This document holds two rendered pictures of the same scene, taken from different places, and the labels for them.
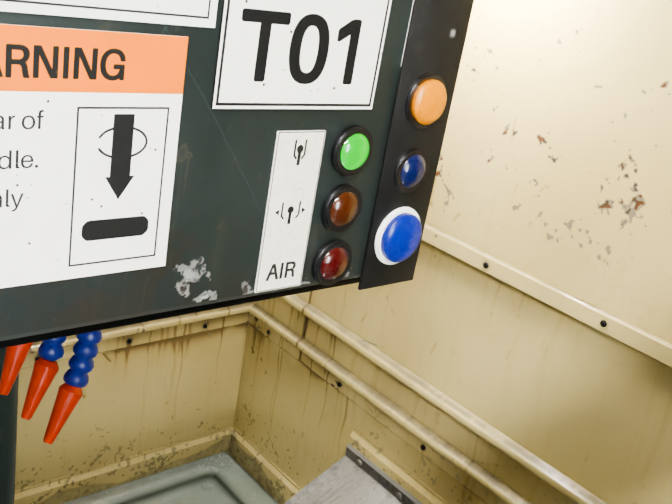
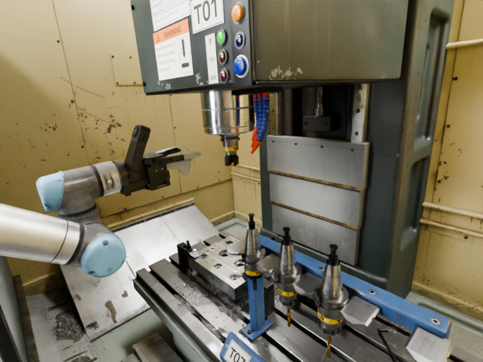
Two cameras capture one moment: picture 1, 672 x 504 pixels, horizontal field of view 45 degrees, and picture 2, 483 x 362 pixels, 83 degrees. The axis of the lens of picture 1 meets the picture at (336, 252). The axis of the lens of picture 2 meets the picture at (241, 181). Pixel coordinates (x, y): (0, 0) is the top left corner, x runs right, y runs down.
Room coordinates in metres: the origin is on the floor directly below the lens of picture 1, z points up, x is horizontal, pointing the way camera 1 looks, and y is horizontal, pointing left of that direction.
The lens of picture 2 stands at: (0.46, -0.54, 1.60)
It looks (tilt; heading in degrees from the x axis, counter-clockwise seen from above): 17 degrees down; 93
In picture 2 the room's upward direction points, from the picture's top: 3 degrees counter-clockwise
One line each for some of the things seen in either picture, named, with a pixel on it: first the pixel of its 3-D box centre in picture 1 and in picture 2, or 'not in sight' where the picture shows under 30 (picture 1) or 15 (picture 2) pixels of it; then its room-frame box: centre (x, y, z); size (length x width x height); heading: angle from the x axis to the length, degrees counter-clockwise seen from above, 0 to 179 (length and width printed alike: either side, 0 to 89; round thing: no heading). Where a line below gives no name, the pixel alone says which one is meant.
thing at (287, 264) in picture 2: not in sight; (287, 256); (0.53, 0.00, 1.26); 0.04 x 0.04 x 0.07
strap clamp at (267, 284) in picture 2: not in sight; (256, 286); (0.46, 0.26, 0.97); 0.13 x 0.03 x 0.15; 134
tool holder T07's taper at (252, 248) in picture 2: not in sight; (252, 239); (0.46, 0.08, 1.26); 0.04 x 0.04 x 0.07
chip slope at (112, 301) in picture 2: not in sight; (162, 258); (-0.07, 0.80, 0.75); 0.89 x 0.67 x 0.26; 44
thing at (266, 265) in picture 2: not in sight; (269, 263); (0.49, 0.04, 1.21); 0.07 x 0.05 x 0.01; 44
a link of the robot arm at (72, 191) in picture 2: not in sight; (70, 189); (0.07, 0.01, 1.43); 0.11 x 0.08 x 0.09; 44
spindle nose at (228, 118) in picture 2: not in sight; (228, 111); (0.40, 0.32, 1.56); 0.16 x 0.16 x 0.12
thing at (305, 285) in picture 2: not in sight; (307, 284); (0.57, -0.04, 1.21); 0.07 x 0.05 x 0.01; 44
